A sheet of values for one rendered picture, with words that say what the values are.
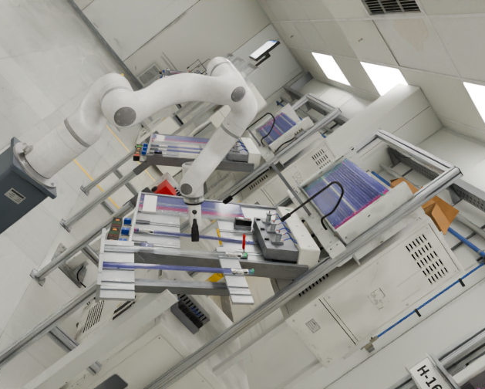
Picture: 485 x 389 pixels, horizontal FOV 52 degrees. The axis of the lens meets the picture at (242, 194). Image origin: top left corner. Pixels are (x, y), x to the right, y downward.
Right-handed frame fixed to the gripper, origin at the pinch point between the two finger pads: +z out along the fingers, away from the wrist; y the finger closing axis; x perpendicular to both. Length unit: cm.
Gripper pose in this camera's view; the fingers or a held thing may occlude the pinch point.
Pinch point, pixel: (195, 235)
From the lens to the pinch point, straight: 210.1
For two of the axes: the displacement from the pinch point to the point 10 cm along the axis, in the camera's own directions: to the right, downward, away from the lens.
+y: -1.3, -3.2, 9.4
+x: -9.9, 0.4, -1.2
